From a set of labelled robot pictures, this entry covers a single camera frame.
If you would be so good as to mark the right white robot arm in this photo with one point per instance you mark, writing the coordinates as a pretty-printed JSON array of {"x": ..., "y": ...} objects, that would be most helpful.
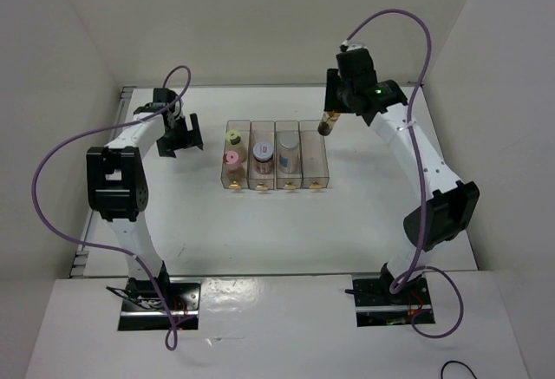
[{"x": 447, "y": 202}]

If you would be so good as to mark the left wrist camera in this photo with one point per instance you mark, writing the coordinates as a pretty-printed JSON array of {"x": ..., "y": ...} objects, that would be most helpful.
[{"x": 177, "y": 115}]

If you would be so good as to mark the pink cap spice bottle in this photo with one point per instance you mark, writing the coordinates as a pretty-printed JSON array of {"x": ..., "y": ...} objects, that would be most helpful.
[{"x": 234, "y": 169}]

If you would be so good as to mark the clear organizer bin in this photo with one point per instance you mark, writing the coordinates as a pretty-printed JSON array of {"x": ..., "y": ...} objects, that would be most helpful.
[
  {"x": 243, "y": 126},
  {"x": 287, "y": 181},
  {"x": 259, "y": 131},
  {"x": 313, "y": 156}
]

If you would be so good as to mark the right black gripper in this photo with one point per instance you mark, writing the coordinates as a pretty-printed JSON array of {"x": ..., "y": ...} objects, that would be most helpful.
[{"x": 332, "y": 101}]

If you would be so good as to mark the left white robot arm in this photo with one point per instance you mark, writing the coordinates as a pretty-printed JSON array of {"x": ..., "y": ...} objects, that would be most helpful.
[{"x": 118, "y": 191}]

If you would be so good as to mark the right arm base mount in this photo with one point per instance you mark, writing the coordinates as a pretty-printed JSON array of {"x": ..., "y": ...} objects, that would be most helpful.
[{"x": 376, "y": 306}]

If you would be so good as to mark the yellow cap spice bottle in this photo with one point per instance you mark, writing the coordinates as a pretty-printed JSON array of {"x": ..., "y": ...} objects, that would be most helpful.
[{"x": 234, "y": 142}]

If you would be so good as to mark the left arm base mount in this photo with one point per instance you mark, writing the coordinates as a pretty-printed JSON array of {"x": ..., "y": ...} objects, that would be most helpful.
[{"x": 142, "y": 310}]

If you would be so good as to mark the red label spice jar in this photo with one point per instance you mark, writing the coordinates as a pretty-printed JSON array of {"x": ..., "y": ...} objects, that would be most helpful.
[{"x": 263, "y": 152}]

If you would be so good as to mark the gold black cap bottle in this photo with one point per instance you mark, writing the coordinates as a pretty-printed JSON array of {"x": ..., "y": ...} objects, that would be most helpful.
[{"x": 327, "y": 123}]

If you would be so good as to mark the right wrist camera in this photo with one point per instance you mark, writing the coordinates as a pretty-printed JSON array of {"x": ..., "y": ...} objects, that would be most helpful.
[{"x": 347, "y": 46}]

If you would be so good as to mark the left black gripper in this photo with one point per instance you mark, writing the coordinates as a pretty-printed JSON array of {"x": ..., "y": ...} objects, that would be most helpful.
[{"x": 166, "y": 148}]

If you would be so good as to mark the silver lid blue label jar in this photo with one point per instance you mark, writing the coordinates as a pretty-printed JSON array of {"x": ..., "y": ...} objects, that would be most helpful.
[{"x": 288, "y": 152}]

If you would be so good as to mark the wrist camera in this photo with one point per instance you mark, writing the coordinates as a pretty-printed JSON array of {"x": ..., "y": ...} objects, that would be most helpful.
[
  {"x": 177, "y": 115},
  {"x": 347, "y": 46}
]

